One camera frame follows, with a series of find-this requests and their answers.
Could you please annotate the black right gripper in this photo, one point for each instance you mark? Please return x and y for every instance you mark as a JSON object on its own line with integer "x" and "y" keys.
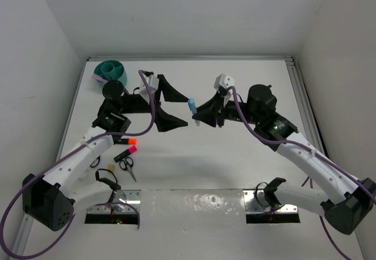
{"x": 208, "y": 111}

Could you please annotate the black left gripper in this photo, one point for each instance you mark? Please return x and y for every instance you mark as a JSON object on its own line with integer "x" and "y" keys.
{"x": 164, "y": 120}

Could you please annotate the blue highlighter cap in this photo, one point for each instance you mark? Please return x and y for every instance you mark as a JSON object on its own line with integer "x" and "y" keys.
{"x": 192, "y": 106}

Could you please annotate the black orange highlighter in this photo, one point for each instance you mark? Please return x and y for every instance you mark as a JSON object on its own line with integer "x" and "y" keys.
{"x": 127, "y": 141}

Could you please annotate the pink translucent highlighter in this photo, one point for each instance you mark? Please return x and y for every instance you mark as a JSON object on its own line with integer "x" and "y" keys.
{"x": 99, "y": 79}

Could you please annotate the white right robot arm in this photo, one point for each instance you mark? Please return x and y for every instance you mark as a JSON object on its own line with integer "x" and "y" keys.
{"x": 342, "y": 199}

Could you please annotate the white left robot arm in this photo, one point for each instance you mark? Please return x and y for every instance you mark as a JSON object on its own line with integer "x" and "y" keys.
{"x": 49, "y": 198}

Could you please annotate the black pink highlighter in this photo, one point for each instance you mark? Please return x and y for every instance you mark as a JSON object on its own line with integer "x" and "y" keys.
{"x": 125, "y": 153}

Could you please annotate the teal round desk organizer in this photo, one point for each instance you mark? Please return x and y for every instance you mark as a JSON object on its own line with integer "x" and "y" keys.
{"x": 111, "y": 70}

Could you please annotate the small black scissors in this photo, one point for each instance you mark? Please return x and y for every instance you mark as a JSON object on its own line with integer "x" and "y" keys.
{"x": 127, "y": 165}

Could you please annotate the tan eraser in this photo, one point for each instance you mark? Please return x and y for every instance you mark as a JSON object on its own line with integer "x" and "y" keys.
{"x": 111, "y": 167}

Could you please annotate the large black scissors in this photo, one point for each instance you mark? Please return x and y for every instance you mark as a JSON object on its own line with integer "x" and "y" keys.
{"x": 95, "y": 163}

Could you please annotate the clear tape roll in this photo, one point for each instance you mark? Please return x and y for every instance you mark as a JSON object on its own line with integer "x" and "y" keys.
{"x": 84, "y": 175}

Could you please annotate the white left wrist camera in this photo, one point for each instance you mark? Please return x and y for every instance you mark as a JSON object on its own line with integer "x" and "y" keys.
{"x": 152, "y": 87}

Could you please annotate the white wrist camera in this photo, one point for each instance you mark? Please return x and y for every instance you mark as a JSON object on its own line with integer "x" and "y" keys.
{"x": 152, "y": 87}
{"x": 224, "y": 81}

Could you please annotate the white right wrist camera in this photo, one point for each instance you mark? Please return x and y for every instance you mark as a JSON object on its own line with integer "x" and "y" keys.
{"x": 224, "y": 81}

